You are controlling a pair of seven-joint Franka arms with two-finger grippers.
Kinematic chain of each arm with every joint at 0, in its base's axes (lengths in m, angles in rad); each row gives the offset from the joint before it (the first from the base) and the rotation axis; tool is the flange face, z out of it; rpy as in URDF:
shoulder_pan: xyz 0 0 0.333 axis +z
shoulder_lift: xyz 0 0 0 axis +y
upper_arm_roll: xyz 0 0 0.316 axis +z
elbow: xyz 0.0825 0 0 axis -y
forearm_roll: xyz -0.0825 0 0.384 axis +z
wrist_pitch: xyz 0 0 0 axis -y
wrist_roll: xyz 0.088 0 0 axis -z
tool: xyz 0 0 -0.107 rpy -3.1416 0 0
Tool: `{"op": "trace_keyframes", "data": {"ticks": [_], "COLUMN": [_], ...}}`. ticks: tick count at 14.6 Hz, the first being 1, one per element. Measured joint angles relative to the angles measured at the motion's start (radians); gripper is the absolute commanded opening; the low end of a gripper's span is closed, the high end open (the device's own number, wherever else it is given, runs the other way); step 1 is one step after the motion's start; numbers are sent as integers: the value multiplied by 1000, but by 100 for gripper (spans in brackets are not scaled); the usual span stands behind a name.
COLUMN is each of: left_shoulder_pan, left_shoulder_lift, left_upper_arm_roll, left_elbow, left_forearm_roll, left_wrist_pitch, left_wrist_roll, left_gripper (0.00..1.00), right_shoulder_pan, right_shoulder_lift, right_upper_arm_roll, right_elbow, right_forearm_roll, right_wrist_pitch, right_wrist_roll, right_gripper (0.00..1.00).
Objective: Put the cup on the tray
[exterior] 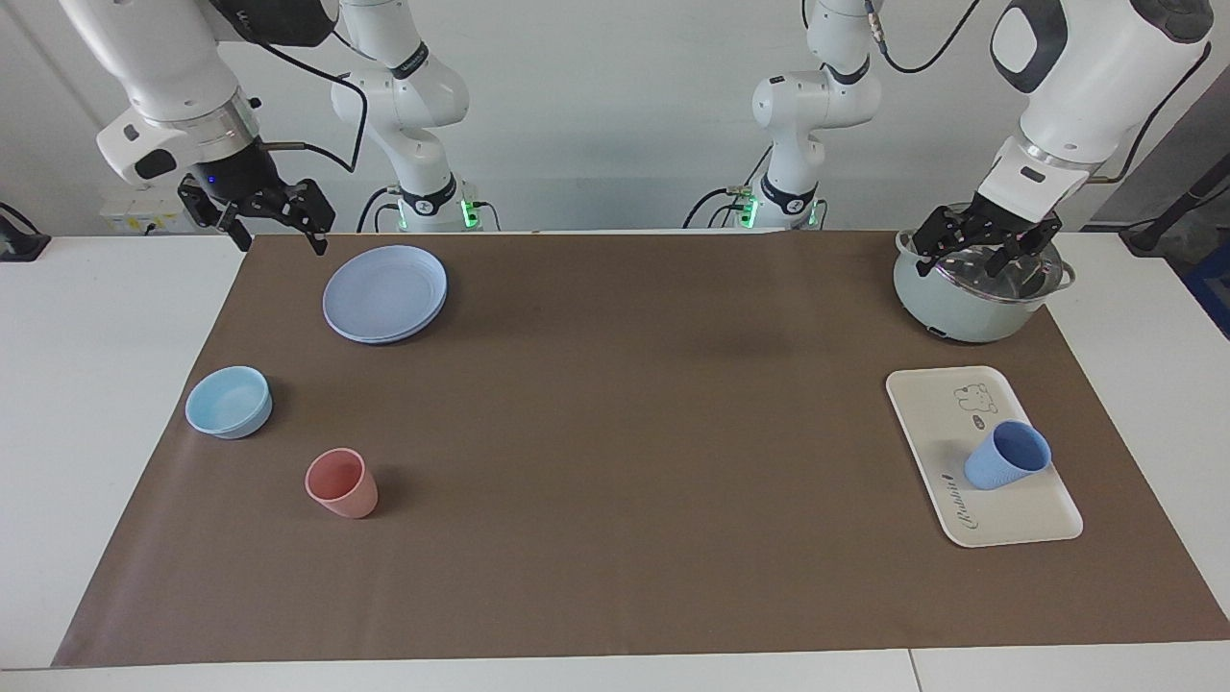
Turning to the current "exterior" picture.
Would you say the white wall power strip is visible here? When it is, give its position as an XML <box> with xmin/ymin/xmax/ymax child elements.
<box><xmin>99</xmin><ymin>187</ymin><xmax>193</xmax><ymax>235</ymax></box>

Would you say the cream tray with bear print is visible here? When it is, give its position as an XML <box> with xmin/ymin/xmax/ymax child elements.
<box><xmin>885</xmin><ymin>365</ymin><xmax>1085</xmax><ymax>549</ymax></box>

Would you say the lavender blue plate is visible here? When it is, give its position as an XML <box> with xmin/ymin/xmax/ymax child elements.
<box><xmin>322</xmin><ymin>244</ymin><xmax>450</xmax><ymax>346</ymax></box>

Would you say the brown table mat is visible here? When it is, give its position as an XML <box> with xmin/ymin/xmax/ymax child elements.
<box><xmin>51</xmin><ymin>231</ymin><xmax>1230</xmax><ymax>669</ymax></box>

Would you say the blue ribbed cup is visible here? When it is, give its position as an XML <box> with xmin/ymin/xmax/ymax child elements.
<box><xmin>964</xmin><ymin>420</ymin><xmax>1053</xmax><ymax>492</ymax></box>

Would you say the black stand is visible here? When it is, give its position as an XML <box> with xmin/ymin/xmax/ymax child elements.
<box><xmin>1119</xmin><ymin>178</ymin><xmax>1230</xmax><ymax>256</ymax></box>

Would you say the pale green cooking pot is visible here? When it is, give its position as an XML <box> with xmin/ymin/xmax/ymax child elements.
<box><xmin>893</xmin><ymin>229</ymin><xmax>1077</xmax><ymax>344</ymax></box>

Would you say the black base cable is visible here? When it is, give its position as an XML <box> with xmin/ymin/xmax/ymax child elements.
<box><xmin>682</xmin><ymin>144</ymin><xmax>775</xmax><ymax>230</ymax></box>
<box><xmin>357</xmin><ymin>187</ymin><xmax>395</xmax><ymax>234</ymax></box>

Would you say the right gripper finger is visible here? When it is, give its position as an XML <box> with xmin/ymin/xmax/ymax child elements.
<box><xmin>289</xmin><ymin>179</ymin><xmax>336</xmax><ymax>257</ymax></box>
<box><xmin>177</xmin><ymin>180</ymin><xmax>252</xmax><ymax>254</ymax></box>

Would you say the black left base cable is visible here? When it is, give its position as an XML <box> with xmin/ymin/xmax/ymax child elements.
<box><xmin>682</xmin><ymin>144</ymin><xmax>775</xmax><ymax>230</ymax></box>

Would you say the light blue bowl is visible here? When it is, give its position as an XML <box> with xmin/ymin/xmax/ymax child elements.
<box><xmin>184</xmin><ymin>365</ymin><xmax>274</xmax><ymax>441</ymax></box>

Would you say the black clamp mount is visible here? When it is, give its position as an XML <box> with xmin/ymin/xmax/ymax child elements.
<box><xmin>0</xmin><ymin>202</ymin><xmax>51</xmax><ymax>262</ymax></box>

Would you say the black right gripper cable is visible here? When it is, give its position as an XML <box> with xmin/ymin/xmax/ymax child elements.
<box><xmin>245</xmin><ymin>29</ymin><xmax>369</xmax><ymax>174</ymax></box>

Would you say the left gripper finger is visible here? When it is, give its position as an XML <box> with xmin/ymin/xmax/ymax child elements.
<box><xmin>989</xmin><ymin>218</ymin><xmax>1064</xmax><ymax>276</ymax></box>
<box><xmin>912</xmin><ymin>206</ymin><xmax>972</xmax><ymax>279</ymax></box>

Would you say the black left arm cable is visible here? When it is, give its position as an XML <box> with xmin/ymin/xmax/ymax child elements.
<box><xmin>863</xmin><ymin>0</ymin><xmax>986</xmax><ymax>72</ymax></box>

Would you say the pink cup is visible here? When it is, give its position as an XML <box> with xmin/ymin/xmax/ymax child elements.
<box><xmin>305</xmin><ymin>448</ymin><xmax>380</xmax><ymax>520</ymax></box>

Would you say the black right base cable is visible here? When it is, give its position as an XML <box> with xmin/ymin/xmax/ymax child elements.
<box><xmin>357</xmin><ymin>187</ymin><xmax>395</xmax><ymax>234</ymax></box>

